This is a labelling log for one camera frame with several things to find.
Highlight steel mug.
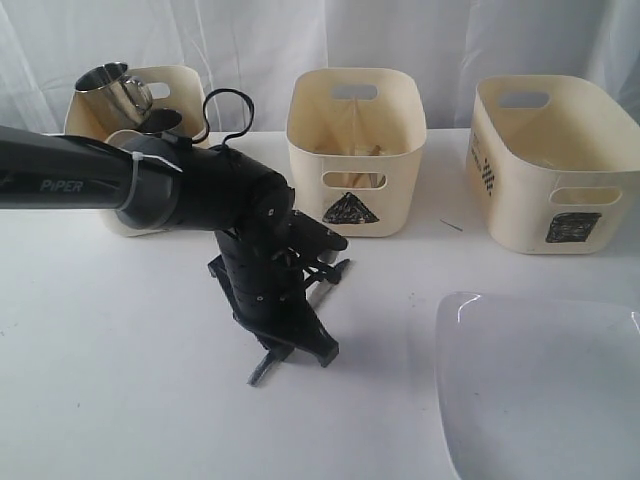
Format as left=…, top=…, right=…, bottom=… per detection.
left=75, top=62, right=153, bottom=131

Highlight cream bin with circle mark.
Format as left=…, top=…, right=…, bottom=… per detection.
left=64, top=63, right=205, bottom=237

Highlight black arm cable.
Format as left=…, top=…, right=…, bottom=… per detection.
left=202, top=88, right=256, bottom=151

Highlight cream bin with triangle mark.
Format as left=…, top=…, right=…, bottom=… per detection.
left=286, top=68, right=427, bottom=237

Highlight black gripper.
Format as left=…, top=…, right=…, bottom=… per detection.
left=209, top=231, right=339, bottom=368

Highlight cream bin with square mark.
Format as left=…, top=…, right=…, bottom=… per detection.
left=466, top=75, right=639, bottom=255

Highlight wooden chopstick crossing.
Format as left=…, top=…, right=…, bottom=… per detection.
left=368, top=144, right=388, bottom=156

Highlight stainless steel bowl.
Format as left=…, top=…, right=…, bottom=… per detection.
left=136, top=108, right=185, bottom=136

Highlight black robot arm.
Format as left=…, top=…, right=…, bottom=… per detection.
left=1, top=127, right=348, bottom=366

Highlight steel table knife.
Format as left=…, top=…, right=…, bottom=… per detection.
left=247, top=259, right=352, bottom=387

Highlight white curtain backdrop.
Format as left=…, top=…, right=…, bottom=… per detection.
left=1, top=1, right=639, bottom=133

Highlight white square plate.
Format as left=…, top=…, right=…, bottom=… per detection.
left=435, top=292, right=639, bottom=479

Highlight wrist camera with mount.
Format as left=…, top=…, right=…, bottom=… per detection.
left=287, top=210, right=348, bottom=286

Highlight wooden chopstick long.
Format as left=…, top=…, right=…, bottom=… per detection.
left=349, top=98, right=362, bottom=156

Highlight small dark pin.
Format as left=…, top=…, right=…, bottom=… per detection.
left=440, top=219, right=464, bottom=232

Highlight small white bowl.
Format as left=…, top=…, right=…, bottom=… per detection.
left=104, top=129, right=143, bottom=149

